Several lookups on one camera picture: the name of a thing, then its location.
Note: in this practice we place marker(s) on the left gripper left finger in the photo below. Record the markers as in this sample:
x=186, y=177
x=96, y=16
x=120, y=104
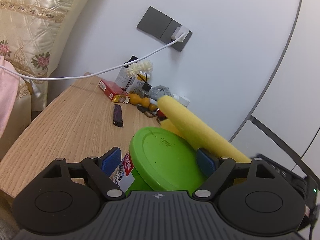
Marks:
x=98, y=171

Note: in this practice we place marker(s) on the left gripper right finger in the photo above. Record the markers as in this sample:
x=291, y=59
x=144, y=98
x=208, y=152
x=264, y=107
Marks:
x=216, y=171

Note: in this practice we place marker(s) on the green lidded food container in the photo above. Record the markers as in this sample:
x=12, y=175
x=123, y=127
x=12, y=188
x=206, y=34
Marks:
x=158, y=160

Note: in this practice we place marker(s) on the yellow cleaning cloth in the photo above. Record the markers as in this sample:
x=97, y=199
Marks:
x=198, y=134

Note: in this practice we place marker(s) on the wooden bedside table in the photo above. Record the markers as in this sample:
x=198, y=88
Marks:
x=76, y=125

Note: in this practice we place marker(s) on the orange gourd ornament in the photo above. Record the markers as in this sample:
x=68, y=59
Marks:
x=146, y=102

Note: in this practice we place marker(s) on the red round bead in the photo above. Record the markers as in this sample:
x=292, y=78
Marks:
x=161, y=115

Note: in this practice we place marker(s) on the red cigarette box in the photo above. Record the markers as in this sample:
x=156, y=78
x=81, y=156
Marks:
x=114, y=92

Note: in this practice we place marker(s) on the grey crumpled cloth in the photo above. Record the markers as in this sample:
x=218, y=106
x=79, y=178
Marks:
x=159, y=91

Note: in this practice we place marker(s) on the white flower reed diffuser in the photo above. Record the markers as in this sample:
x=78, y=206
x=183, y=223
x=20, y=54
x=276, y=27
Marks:
x=138, y=73

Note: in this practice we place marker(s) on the pink bedsheet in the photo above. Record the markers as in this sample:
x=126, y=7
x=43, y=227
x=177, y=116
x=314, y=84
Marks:
x=7, y=97

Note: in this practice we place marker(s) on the white charger plug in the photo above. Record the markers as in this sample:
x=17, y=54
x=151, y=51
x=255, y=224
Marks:
x=180, y=34

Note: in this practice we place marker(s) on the cream quilted headboard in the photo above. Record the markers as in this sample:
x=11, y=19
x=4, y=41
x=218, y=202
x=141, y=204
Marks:
x=33, y=36

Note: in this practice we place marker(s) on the grey wall socket panel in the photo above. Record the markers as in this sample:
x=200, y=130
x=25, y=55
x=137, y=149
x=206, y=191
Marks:
x=158, y=25

